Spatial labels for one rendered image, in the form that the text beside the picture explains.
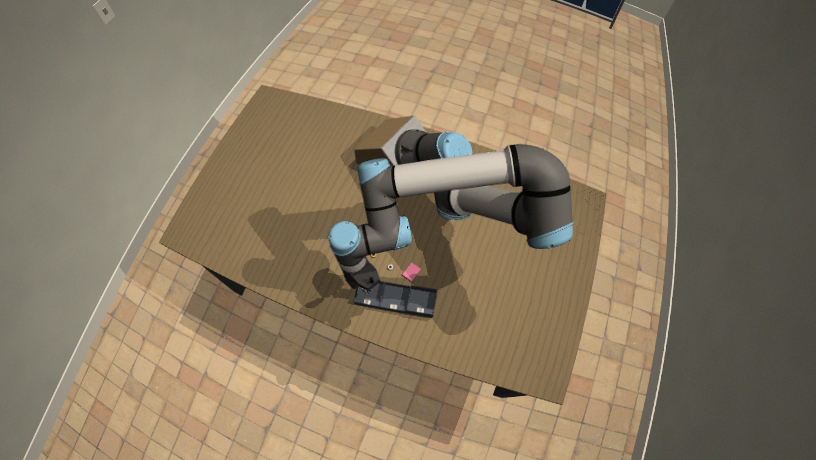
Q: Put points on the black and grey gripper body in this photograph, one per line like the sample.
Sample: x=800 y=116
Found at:
x=356 y=278

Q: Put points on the black rack of bins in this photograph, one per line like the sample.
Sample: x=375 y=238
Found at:
x=395 y=297

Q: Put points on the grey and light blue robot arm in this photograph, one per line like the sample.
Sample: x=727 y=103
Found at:
x=544 y=217

